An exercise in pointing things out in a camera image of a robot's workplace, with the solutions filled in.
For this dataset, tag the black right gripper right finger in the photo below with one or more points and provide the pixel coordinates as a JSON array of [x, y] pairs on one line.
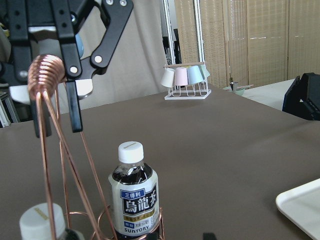
[[209, 236]]

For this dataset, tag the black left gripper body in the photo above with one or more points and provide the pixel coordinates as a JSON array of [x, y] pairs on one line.
[[61, 19]]

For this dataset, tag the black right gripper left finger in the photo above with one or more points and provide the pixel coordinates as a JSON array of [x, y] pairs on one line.
[[153, 236]]

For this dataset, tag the copper wire bottle basket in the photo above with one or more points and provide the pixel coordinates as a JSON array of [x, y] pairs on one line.
[[70, 166]]

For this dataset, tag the tea bottle middle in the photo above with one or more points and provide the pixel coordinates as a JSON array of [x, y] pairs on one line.
[[134, 193]]

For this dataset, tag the white cup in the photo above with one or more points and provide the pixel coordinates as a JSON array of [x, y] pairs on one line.
[[168, 78]]

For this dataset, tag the white rabbit tray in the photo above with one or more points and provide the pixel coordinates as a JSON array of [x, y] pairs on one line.
[[301, 205]]

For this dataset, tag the pink cup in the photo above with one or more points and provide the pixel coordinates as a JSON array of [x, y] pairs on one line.
[[181, 76]]

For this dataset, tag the blue cup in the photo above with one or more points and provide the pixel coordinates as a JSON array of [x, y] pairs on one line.
[[194, 75]]

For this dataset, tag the green cup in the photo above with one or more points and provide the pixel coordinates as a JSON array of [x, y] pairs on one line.
[[203, 69]]

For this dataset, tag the white cup rack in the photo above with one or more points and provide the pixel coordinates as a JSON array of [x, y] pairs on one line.
[[198, 91]]

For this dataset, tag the black equipment case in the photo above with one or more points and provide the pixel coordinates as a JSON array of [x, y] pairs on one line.
[[302, 99]]

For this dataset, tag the tea bottle under handle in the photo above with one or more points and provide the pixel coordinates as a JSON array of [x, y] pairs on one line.
[[35, 224]]

